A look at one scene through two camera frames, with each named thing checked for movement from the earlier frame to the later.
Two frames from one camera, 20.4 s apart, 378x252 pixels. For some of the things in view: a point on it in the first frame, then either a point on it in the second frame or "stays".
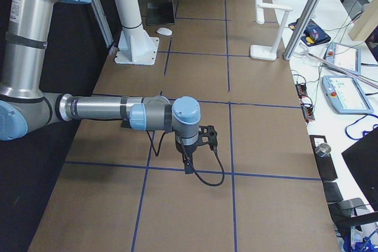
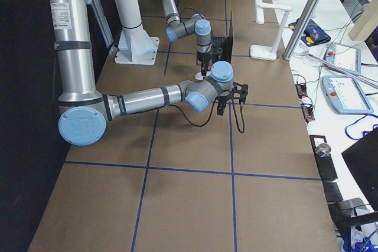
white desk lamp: x=266 y=52 stays
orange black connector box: x=301 y=90 stays
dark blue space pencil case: x=313 y=35 stays
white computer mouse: x=164 y=31 to x=198 y=75
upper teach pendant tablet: x=346 y=57 stays
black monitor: x=362 y=157 stays
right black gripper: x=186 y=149 to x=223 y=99
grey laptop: x=160 y=13 to x=222 y=46
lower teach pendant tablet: x=346 y=95 stays
